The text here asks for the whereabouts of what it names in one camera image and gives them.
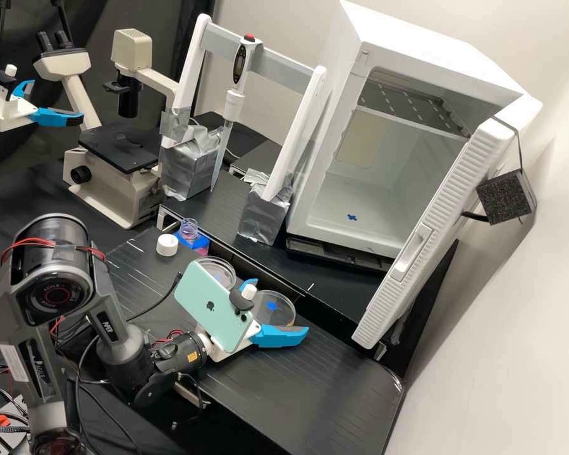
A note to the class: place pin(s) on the right wrist camera phone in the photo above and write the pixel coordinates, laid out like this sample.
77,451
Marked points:
208,303

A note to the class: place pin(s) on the white cap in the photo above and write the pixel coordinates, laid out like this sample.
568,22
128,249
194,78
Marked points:
167,245

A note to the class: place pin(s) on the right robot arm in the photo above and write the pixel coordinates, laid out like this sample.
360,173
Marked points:
52,289

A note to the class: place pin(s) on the pipette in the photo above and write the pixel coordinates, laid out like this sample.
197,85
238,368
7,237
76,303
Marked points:
237,66

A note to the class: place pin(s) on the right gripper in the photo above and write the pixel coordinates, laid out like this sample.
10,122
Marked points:
214,350

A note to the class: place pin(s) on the black platform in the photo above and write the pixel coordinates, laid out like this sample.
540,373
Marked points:
227,208
289,393
261,158

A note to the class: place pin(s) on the white pipette stand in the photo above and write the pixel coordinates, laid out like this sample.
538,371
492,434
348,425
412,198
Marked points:
294,137

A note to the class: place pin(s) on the small bottle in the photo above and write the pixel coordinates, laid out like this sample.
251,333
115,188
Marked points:
189,228

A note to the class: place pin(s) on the white incubator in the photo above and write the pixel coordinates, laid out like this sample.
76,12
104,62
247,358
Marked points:
360,61

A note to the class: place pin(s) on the petri dish lid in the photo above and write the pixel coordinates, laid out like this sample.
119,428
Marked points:
277,308

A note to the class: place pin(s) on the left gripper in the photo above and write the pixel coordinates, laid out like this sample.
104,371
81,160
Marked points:
10,111

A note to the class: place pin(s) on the petri dish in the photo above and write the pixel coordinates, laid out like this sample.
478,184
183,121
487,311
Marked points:
215,268

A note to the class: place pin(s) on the blue bottle holder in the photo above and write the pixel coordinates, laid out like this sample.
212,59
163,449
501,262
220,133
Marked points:
200,244

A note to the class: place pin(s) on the incubator door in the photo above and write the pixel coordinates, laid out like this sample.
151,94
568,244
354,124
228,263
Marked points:
436,223

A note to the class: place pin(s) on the cream microscope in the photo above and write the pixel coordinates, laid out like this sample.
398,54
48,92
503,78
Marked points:
109,170

